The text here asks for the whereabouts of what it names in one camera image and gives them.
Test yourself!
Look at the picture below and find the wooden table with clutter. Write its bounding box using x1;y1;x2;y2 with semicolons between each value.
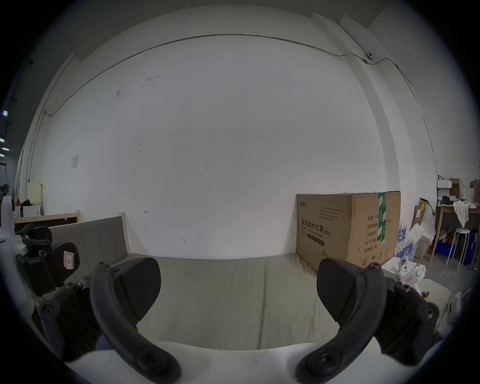
429;174;480;271

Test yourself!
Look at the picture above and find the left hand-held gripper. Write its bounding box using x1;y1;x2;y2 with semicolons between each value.
0;193;80;298

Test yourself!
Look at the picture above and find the large brown cardboard carton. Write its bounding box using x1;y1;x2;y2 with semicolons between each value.
296;191;401;271

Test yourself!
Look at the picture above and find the white open carton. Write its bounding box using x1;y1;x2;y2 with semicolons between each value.
409;223;437;260

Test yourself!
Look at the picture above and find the white round stool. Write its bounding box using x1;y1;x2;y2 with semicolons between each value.
446;227;472;272

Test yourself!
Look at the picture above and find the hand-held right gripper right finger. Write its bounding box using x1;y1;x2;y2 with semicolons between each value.
296;258;440;376

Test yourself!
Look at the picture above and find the thin wall cable conduit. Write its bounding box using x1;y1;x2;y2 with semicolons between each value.
42;34;439;181

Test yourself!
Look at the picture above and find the light wooden bed frame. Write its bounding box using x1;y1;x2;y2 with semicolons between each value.
14;210;82;234

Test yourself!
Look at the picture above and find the bed with beige sheet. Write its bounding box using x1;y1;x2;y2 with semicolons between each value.
64;252;456;351

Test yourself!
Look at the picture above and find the padded beige headboard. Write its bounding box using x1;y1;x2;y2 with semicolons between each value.
49;215;133;280

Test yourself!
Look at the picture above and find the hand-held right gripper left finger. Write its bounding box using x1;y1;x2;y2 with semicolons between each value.
32;257;181;384

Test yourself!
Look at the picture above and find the spare white hand-held gripper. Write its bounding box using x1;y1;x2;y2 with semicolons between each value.
382;256;427;298

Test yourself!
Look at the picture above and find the leaning brown cardboard sheet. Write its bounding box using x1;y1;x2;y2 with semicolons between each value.
413;198;429;230

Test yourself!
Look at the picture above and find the pack of water bottles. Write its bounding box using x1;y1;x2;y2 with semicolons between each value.
395;219;418;260

